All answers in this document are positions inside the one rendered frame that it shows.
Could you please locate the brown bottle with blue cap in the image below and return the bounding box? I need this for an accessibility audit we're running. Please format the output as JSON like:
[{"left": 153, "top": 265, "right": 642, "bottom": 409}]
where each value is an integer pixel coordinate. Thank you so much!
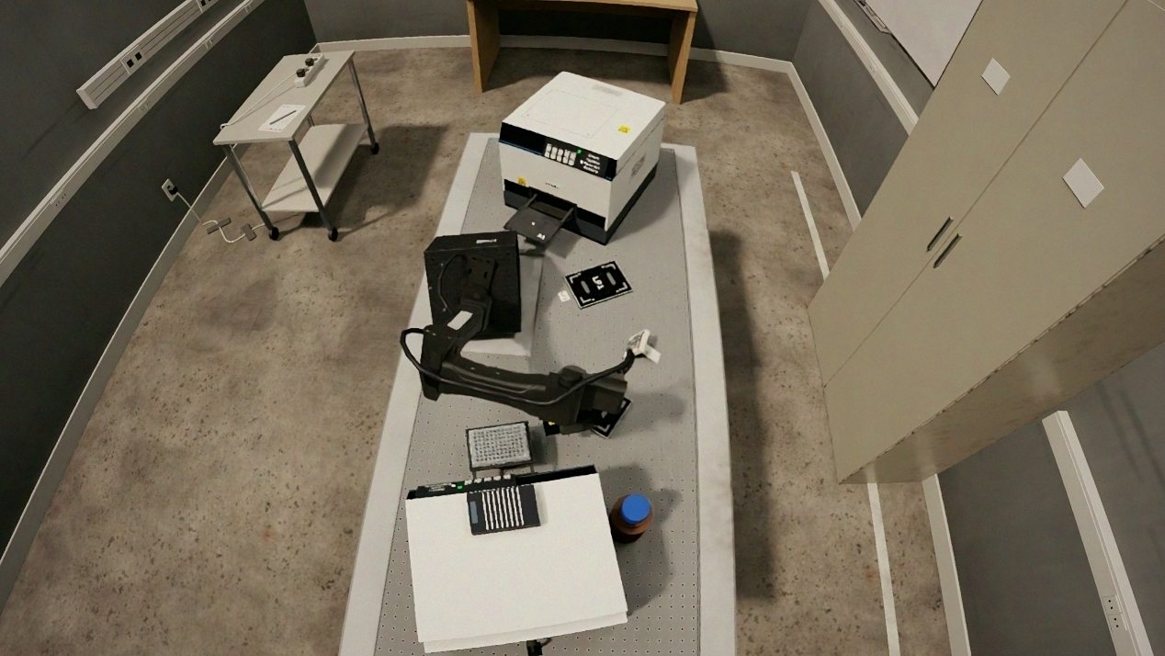
[{"left": 608, "top": 494, "right": 654, "bottom": 544}]

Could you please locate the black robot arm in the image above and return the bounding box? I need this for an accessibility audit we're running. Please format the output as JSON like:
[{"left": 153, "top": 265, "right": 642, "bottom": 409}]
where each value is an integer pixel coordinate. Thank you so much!
[{"left": 419, "top": 253, "right": 628, "bottom": 425}]

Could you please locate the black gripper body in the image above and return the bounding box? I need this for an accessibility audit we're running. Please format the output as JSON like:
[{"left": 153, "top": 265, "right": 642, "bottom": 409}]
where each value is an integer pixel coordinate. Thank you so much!
[{"left": 559, "top": 410, "right": 592, "bottom": 435}]

